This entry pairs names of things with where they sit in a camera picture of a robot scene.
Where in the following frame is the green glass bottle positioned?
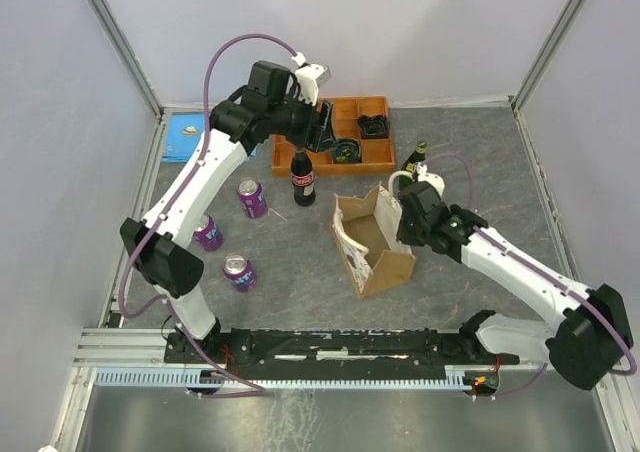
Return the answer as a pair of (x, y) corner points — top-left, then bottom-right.
(399, 141), (428, 191)

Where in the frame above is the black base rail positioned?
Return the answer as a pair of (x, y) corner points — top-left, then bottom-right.
(164, 327), (521, 381)

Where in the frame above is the dark rolled fabric bottom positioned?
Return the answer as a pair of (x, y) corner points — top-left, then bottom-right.
(331, 138), (362, 165)

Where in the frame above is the blue toothed cable duct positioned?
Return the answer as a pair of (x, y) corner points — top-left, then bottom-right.
(94, 366), (472, 392)

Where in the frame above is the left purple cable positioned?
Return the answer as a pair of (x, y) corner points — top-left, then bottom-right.
(117, 32), (306, 399)

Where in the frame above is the purple soda can front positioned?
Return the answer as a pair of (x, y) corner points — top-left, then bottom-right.
(223, 253), (257, 292)

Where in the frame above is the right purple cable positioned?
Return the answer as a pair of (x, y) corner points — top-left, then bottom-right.
(424, 151), (635, 403)

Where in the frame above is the dark rolled fabric right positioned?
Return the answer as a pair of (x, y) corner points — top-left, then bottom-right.
(357, 114), (390, 140)

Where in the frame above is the blue patterned cloth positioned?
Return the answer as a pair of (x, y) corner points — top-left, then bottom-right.
(162, 113), (204, 163)

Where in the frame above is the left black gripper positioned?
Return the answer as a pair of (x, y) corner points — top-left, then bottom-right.
(268, 88), (339, 153)

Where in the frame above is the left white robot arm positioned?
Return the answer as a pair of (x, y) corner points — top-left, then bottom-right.
(120, 61), (335, 362)

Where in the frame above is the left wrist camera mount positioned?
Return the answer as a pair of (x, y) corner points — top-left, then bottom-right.
(292, 52), (331, 106)

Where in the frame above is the cola glass bottle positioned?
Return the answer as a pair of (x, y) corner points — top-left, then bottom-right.
(290, 148), (316, 207)

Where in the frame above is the purple soda can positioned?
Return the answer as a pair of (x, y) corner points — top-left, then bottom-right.
(223, 253), (257, 292)
(193, 213), (224, 252)
(236, 178), (268, 218)

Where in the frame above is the wooden compartment tray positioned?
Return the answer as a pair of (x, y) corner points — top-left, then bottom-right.
(271, 96), (396, 179)

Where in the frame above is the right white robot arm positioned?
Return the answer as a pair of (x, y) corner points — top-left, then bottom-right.
(396, 182), (638, 390)

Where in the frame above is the dark rolled fabric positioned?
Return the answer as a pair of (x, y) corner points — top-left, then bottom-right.
(357, 114), (390, 140)
(331, 138), (362, 165)

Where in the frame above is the purple cable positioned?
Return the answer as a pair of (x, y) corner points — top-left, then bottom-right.
(424, 151), (635, 403)
(117, 32), (306, 399)

